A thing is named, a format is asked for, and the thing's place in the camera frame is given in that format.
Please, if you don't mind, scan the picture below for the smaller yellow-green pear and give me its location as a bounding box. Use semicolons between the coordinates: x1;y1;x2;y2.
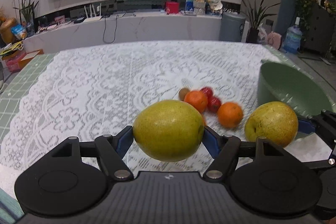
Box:
244;101;298;147

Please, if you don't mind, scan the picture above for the orange mandarin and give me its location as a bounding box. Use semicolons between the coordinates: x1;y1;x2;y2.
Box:
217;102;244;128
184;90;208;113

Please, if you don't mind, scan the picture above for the large yellow-green pear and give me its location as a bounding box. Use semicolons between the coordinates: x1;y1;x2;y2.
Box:
133;100;205;162

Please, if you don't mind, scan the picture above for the green colander bowl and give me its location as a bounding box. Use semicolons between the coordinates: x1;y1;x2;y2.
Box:
257;60;335;118

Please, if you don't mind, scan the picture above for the blue water bottle jug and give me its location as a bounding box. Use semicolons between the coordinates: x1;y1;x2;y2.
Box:
282;17;302;54

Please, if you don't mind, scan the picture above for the dark cabinet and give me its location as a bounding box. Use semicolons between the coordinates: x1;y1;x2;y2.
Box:
303;4;335;55

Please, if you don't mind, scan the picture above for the red cherry tomato front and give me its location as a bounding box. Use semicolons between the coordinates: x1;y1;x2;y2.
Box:
207;96;222;113

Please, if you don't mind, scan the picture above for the red cherry tomato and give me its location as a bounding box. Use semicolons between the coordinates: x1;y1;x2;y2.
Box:
201;87;214;98
207;96;222;113

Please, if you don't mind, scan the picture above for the red cherry tomato back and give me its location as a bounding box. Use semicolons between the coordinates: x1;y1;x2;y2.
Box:
201;87;214;98

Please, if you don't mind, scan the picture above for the white plastic bag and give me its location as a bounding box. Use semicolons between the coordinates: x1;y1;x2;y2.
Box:
257;23;268;45

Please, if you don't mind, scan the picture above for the orange mandarin back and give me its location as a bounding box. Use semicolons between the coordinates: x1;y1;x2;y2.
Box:
184;90;208;113

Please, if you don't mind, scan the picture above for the potted long-leaf plant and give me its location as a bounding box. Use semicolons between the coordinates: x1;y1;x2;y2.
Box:
240;0;281;44

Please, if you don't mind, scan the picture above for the small brown kiwi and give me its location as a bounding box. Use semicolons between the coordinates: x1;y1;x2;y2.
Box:
178;88;190;101

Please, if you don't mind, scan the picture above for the white lace tablecloth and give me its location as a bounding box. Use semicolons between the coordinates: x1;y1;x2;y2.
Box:
0;40;332;198

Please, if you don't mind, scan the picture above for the grey round trash bin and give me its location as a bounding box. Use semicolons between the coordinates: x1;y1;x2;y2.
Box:
219;12;246;42

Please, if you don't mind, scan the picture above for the pink storage box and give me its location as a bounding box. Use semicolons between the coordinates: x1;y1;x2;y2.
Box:
5;51;26;73

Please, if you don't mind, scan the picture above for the blue snack bag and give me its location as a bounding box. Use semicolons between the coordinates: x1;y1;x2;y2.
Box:
11;24;27;41

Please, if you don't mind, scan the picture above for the white wifi router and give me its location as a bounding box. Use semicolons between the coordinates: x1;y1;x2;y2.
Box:
84;3;102;22

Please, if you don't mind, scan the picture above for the golden vase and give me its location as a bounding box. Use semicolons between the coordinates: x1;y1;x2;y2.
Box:
0;18;18;44

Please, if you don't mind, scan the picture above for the white marble tv console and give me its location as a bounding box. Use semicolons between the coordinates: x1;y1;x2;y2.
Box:
23;11;222;53

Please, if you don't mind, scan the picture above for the green plant in glass vase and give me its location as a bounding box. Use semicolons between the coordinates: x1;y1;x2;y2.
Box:
14;0;39;37

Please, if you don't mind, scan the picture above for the red box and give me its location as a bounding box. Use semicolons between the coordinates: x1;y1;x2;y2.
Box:
165;1;179;14

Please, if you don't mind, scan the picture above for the black power cable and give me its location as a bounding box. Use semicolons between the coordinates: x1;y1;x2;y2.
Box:
102;10;137;45

